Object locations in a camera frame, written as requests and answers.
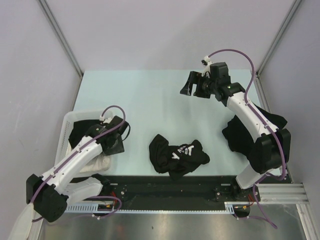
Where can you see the cable duct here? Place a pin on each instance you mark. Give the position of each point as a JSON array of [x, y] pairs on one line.
[[91, 208], [239, 208]]

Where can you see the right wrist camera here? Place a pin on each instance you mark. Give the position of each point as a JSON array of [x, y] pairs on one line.
[[206, 62]]

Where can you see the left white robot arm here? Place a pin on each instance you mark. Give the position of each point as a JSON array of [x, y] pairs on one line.
[[52, 192]]

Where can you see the aluminium frame rail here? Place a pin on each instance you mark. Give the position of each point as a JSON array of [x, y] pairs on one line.
[[282, 194]]

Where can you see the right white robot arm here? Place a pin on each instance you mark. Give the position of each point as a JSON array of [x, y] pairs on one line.
[[271, 145]]

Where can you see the black shirt in basket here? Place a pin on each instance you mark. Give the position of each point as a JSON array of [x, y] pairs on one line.
[[79, 130]]

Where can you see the black printed t shirt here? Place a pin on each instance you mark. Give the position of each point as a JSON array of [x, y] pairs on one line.
[[176, 160]]

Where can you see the white shirt in basket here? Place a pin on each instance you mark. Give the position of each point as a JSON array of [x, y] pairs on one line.
[[97, 162]]

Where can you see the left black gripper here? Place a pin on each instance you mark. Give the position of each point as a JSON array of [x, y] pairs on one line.
[[119, 148]]

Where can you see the right cable duct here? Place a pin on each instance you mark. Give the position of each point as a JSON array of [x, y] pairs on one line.
[[239, 208]]

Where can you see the stack of folded black shirts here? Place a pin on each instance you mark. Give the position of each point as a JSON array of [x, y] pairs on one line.
[[238, 137]]

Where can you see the left cable duct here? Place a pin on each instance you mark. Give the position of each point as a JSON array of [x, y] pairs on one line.
[[91, 208]]

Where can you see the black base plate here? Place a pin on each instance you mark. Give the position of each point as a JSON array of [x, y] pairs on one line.
[[189, 193]]

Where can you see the white plastic basket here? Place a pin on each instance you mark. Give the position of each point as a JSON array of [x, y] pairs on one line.
[[64, 146]]

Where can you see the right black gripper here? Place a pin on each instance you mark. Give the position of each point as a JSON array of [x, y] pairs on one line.
[[194, 77]]

